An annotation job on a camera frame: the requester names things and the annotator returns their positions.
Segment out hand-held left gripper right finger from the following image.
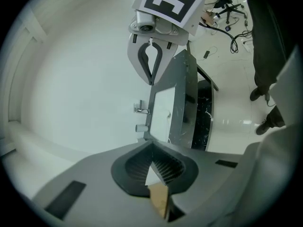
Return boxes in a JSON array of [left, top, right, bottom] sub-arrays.
[[151, 140, 252, 222]]

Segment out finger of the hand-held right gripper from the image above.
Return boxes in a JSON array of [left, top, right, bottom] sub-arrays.
[[151, 38, 178, 86], [127, 33, 152, 86]]

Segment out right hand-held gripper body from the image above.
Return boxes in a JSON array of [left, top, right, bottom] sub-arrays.
[[128, 0, 205, 47]]

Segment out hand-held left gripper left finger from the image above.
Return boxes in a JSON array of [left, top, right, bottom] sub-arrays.
[[32, 140, 164, 227]]

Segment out black marble vanity counter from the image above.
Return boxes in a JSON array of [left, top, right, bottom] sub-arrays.
[[144, 49, 220, 151]]

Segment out white sink basin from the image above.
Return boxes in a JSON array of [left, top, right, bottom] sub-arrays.
[[149, 86, 176, 143]]

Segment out chrome faucet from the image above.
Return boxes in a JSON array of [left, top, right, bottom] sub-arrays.
[[133, 99, 151, 115]]

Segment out black office chair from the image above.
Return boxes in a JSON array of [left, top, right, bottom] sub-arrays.
[[214, 0, 246, 25]]

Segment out black shoe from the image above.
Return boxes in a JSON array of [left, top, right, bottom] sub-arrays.
[[250, 87, 264, 102], [255, 122, 270, 136]]

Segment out white power strip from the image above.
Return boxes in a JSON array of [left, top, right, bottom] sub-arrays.
[[242, 40, 255, 53]]

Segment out person's left leg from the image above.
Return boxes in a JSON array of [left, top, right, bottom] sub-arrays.
[[266, 105, 286, 129]]

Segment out person's leg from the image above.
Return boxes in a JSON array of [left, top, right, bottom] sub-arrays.
[[243, 0, 288, 96], [266, 105, 286, 129]]

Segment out person's right leg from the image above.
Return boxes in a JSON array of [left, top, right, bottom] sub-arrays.
[[243, 0, 288, 96]]

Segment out black coiled floor cable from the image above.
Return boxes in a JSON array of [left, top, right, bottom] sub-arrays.
[[198, 22, 255, 54]]

